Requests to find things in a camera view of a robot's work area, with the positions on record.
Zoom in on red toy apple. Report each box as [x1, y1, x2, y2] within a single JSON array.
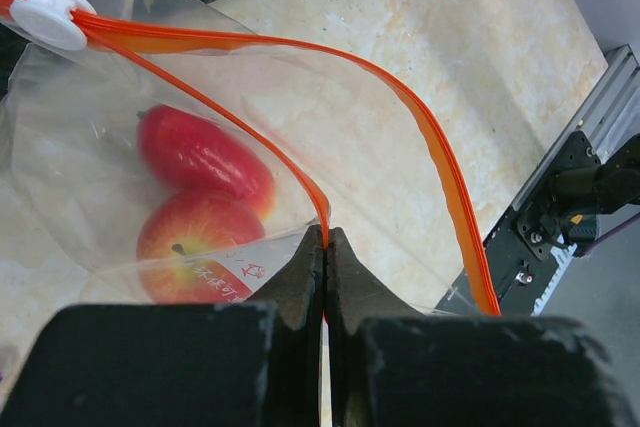
[[136, 189, 265, 304]]

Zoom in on clear zip bag orange zipper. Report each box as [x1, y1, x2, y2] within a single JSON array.
[[1, 0, 501, 315]]

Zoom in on red yellow toy mango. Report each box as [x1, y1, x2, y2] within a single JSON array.
[[136, 105, 276, 219]]

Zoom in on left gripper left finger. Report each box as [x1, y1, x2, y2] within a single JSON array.
[[1, 227, 324, 426]]

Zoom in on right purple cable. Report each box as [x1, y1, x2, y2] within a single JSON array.
[[584, 211, 640, 253]]

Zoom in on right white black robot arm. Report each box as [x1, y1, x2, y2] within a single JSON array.
[[547, 134, 639, 257]]

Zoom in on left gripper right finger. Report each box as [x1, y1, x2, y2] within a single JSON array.
[[325, 228, 638, 426]]

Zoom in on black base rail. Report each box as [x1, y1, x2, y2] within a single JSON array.
[[484, 131, 600, 315]]

